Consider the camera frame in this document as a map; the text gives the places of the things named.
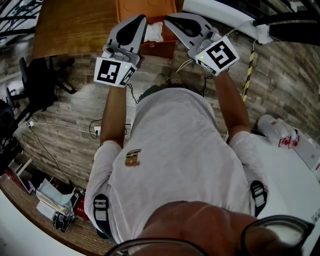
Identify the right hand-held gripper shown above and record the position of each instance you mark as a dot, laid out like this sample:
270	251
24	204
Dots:
220	56

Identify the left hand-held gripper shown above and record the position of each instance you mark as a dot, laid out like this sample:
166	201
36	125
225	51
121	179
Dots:
107	72

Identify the white cloth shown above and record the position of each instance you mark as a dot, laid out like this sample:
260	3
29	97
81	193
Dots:
154	32

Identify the orange box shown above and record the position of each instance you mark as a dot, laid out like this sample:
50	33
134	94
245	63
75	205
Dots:
160	50

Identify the person's right forearm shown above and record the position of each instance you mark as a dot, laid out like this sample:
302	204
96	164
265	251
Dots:
231	105

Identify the person's left forearm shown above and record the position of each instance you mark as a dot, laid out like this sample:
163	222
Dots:
113	120

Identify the red fire extinguisher box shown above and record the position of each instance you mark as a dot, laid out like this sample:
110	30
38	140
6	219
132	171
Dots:
81	207

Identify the white desk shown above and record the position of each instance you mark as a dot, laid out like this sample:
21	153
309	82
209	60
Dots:
225	12

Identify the person's right shoe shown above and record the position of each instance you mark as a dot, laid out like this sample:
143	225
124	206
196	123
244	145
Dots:
175	78

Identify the person's shoe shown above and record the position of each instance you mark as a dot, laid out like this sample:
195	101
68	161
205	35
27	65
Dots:
161	79
175	78

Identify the brown wooden table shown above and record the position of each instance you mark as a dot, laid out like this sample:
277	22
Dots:
75	27

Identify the person's left shoe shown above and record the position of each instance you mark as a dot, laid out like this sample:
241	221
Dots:
161	79

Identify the person's dark trousers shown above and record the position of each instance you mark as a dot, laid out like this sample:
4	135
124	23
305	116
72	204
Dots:
150	91

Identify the yellow black striped tape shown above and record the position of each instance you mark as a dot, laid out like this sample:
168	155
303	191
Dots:
248	75

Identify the white power strip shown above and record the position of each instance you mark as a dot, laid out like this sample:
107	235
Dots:
97	130

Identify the black office chair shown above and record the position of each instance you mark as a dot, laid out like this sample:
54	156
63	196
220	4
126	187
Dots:
40	82

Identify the black equipment stand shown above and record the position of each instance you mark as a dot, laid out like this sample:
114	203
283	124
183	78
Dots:
292	32

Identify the person's white t-shirt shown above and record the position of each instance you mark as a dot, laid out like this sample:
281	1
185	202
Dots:
175	150

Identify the clear plastic bag red print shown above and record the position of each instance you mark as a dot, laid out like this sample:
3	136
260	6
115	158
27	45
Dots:
275	130

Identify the white plug adapter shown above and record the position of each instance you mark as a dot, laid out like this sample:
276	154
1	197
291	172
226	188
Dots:
31	124

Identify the white paper bag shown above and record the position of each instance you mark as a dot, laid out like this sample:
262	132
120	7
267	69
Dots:
52	197

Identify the white table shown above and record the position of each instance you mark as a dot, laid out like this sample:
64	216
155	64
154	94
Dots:
285	190

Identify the person's face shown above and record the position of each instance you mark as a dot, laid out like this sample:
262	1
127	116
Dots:
200	225

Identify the black mesh bag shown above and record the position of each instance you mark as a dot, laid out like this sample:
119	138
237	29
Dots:
63	221

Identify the black eyeglasses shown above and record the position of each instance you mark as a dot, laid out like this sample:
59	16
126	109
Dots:
275	220

